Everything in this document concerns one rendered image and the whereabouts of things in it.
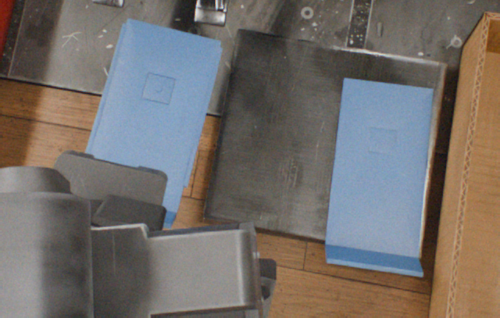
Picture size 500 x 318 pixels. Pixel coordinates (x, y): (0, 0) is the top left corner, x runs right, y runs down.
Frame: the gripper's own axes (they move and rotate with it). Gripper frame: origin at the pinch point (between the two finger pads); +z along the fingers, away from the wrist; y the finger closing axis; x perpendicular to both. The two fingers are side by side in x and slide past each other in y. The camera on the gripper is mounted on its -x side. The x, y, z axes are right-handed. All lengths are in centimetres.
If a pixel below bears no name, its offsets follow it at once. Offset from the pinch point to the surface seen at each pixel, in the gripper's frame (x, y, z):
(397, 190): -19.7, 3.5, 11.2
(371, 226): -18.3, 0.5, 9.8
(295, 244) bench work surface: -13.2, -2.6, 11.2
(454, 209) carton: -23.4, 3.8, 7.7
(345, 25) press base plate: -13.4, 14.4, 19.4
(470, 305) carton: -26.9, -3.6, 9.5
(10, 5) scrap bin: 13.4, 9.8, 16.9
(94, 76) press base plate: 5.8, 5.9, 16.2
